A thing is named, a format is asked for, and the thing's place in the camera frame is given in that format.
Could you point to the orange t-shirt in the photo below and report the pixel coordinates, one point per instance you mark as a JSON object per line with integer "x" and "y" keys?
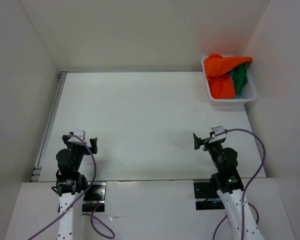
{"x": 216, "y": 70}

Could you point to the green t-shirt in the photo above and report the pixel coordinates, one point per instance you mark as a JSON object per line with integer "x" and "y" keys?
{"x": 239, "y": 78}

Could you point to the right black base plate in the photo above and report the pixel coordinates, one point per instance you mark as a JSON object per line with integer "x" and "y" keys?
{"x": 217, "y": 195}

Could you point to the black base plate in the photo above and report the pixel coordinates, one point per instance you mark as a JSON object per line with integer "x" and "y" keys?
{"x": 94, "y": 198}
{"x": 217, "y": 195}

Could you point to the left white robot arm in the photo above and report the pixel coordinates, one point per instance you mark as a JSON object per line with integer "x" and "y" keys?
{"x": 71, "y": 185}

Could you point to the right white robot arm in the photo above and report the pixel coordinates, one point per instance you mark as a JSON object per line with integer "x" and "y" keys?
{"x": 243, "y": 223}

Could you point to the white plastic basket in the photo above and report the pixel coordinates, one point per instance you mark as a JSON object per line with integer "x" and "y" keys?
{"x": 248, "y": 91}

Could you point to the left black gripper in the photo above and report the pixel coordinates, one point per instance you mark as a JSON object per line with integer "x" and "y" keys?
{"x": 70, "y": 145}

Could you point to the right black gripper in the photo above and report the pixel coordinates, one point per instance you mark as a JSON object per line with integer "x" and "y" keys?
{"x": 197, "y": 141}

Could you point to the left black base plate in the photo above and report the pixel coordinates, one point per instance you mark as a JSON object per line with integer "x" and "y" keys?
{"x": 94, "y": 198}

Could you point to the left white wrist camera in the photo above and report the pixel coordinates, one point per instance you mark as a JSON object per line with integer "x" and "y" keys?
{"x": 77, "y": 137}

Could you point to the light blue t-shirt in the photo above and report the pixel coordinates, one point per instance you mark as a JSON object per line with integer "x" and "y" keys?
{"x": 231, "y": 73}

